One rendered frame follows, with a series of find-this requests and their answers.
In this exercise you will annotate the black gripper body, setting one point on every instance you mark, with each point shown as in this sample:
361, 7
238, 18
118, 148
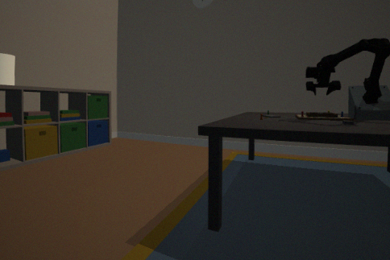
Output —
335, 84

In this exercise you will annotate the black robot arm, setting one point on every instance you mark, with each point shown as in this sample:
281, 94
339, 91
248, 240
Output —
381, 48

